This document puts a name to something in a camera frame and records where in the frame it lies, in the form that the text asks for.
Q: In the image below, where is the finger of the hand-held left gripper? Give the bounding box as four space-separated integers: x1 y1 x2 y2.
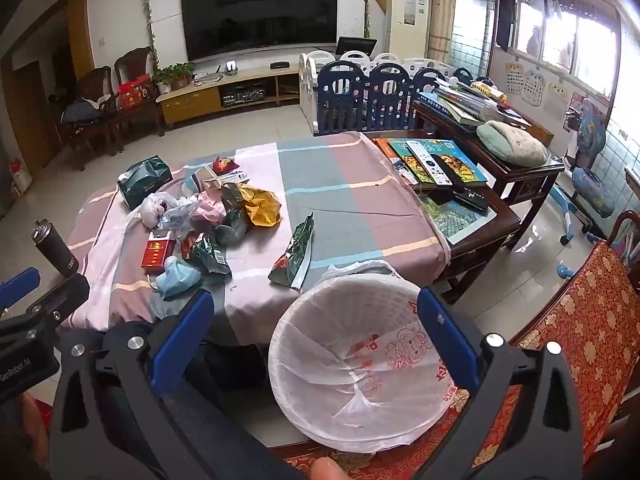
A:
0 275 91 341
0 267 41 308

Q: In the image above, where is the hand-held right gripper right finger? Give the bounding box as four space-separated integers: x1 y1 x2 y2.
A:
416 287 583 480

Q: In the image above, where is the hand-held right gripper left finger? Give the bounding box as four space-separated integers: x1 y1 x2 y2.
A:
47 289 301 480

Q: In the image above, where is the white trash bin with bag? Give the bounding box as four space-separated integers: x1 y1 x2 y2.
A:
268 260 471 453

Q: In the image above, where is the clear blue plastic wrapper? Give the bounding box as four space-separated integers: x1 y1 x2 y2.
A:
160 205 201 233

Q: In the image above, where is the striped paper cup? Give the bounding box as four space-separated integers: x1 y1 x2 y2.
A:
192 166 221 193

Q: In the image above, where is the black thermos bottle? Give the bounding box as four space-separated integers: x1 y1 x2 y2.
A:
32 219 80 278

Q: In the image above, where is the blue face mask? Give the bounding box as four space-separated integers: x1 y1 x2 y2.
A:
152 256 202 296

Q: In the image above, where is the red cigarette box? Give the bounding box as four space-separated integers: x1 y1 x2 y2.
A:
141 237 176 271

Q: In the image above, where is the red white bag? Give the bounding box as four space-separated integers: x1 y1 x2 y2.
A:
7 157 33 193

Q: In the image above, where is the blue green picture book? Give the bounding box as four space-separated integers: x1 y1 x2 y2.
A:
420 192 496 243

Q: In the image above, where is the pink printed wrapper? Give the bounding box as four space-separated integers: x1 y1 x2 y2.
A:
192 200 226 226

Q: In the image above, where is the dark green crumpled wrapper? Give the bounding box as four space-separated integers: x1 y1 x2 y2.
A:
219 182 249 242

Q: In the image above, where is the crumpled white plastic bag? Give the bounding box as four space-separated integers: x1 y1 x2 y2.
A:
141 192 176 228

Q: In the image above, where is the dark wooden side table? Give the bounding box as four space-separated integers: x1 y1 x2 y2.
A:
372 130 521 306

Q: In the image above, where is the long green snack bag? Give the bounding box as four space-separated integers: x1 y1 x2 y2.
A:
268 213 315 289

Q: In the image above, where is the black remote control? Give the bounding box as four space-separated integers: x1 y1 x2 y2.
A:
452 185 490 211

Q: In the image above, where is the green tissue pack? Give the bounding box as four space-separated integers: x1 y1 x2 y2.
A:
117 156 173 209

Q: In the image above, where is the yellow snack bag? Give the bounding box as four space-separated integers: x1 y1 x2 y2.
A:
240 185 282 228

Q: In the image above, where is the dark wooden armchair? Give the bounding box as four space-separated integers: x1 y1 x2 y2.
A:
62 66 123 158
114 47 166 136

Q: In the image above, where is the plaid pink grey blanket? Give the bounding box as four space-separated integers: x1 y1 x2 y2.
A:
65 131 451 348

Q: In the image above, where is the stack of colourful books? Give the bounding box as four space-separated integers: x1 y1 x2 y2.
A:
387 139 488 184

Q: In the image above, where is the wooden door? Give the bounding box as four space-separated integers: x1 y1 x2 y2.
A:
0 57 56 171

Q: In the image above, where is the white remote control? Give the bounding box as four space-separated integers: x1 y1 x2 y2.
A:
406 140 453 186

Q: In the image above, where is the dark bag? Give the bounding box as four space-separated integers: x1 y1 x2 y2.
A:
62 97 108 123

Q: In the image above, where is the orange book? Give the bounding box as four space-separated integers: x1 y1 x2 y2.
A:
375 139 418 186

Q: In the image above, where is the grey green cushion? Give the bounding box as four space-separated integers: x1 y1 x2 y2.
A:
476 121 548 167

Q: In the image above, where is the blue child's chair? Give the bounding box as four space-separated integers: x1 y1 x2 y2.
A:
547 99 616 278

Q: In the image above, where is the red gift box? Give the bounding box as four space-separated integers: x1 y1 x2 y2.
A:
118 75 153 111

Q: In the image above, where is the yellow wooden television cabinet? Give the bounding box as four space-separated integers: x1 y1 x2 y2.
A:
157 67 301 128

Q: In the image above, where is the black audio amplifier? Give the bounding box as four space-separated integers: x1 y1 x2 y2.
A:
220 87 266 107

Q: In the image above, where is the potted green plant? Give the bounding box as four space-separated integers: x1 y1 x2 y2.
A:
152 62 196 93

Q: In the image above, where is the dark blue baby fence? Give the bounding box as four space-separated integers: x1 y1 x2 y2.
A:
314 61 473 136

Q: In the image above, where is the white plastic chair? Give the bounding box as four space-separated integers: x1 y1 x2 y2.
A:
299 50 451 121

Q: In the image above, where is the black monitor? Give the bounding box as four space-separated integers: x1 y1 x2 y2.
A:
335 36 378 58

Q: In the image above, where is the window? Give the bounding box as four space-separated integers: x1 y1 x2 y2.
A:
515 0 621 101

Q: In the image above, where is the beige curtain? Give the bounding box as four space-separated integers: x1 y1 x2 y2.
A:
427 0 458 63

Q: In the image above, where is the white standing air conditioner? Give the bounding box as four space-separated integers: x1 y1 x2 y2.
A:
387 0 431 61

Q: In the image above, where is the large black television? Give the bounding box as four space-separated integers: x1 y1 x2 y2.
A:
180 0 338 61

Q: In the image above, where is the dark hanging garment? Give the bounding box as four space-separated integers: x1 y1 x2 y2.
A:
497 0 517 51

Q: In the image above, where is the wall poster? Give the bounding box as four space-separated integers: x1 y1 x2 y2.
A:
545 82 568 121
521 70 546 106
505 62 526 93

